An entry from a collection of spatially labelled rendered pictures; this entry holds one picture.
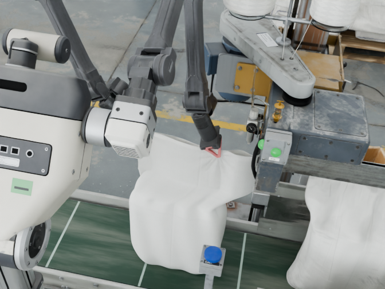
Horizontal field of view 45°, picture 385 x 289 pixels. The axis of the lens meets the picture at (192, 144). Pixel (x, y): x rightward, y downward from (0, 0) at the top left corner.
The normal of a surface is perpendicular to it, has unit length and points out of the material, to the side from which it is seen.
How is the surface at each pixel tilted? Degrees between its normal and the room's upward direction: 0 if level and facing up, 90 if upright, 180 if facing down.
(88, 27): 0
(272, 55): 0
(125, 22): 0
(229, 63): 90
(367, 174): 90
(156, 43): 30
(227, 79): 90
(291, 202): 90
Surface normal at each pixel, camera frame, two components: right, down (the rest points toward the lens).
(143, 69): -0.32, -0.36
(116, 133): -0.05, -0.32
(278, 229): -0.19, 0.65
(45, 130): -0.11, 0.02
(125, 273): 0.05, -0.74
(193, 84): -0.36, 0.30
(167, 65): 0.93, 0.07
